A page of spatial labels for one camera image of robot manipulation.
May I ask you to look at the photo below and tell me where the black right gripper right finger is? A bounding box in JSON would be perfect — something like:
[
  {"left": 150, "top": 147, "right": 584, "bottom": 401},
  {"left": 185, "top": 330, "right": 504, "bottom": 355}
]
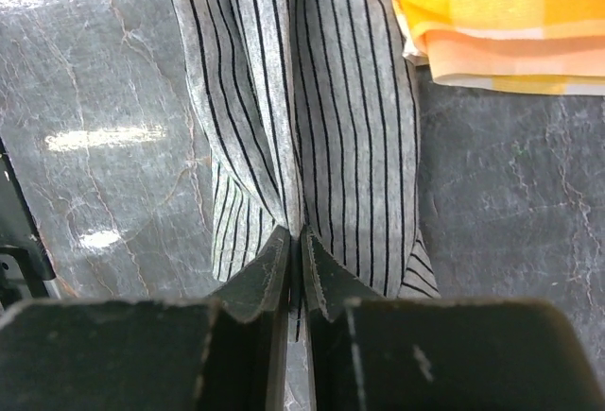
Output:
[{"left": 301, "top": 231, "right": 604, "bottom": 410}]

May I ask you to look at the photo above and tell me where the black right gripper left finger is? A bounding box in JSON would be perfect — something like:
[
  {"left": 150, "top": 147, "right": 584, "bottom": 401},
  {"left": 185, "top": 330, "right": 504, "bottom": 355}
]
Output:
[{"left": 1, "top": 228, "right": 290, "bottom": 410}]

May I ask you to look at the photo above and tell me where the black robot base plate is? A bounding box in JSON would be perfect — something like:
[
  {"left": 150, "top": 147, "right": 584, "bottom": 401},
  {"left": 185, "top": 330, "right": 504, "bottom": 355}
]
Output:
[{"left": 1, "top": 147, "right": 56, "bottom": 310}]

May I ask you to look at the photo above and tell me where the orange checkered tablecloth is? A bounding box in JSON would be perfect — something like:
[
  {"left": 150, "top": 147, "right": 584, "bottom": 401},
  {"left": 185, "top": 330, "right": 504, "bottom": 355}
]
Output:
[{"left": 392, "top": 0, "right": 604, "bottom": 95}]

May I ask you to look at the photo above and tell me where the grey striped underwear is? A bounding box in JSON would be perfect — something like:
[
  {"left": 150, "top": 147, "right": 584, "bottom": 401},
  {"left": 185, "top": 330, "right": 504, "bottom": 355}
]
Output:
[{"left": 158, "top": 0, "right": 441, "bottom": 344}]

